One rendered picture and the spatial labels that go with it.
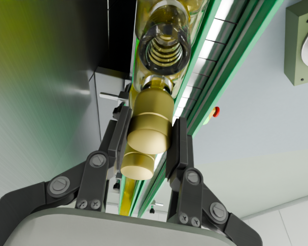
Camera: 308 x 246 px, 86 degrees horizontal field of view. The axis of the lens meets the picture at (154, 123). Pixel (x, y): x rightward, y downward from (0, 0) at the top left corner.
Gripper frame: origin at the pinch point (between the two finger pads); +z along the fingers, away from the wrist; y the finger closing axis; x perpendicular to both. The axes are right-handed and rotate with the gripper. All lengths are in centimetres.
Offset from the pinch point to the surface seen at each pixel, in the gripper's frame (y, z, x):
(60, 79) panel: -12.2, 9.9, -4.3
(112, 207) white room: -45, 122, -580
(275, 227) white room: 356, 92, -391
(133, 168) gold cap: -0.7, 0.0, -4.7
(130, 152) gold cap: -1.4, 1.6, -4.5
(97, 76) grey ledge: -14.4, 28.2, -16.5
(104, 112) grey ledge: -13.5, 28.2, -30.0
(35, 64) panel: -12.1, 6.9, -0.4
